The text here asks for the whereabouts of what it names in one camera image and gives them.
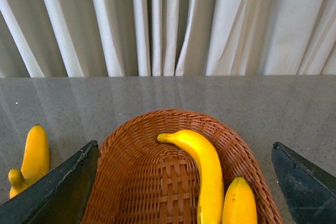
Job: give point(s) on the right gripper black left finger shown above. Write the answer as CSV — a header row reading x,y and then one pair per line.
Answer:
x,y
61,196

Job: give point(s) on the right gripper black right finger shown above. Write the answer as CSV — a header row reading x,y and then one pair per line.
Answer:
x,y
309,191

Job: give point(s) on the yellow banana straight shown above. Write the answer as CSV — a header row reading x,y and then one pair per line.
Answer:
x,y
36,159

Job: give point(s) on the curved yellow banana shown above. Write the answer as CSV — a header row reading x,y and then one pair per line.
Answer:
x,y
17,181
211,195

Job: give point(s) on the yellow banana basket right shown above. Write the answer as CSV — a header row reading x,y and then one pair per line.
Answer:
x,y
239,203

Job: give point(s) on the right wicker basket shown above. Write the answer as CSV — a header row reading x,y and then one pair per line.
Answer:
x,y
140,180

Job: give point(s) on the curved yellow banana in basket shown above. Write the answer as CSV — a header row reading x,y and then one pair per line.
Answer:
x,y
211,195

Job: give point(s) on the white pleated curtain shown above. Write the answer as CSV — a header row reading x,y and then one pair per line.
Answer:
x,y
118,38

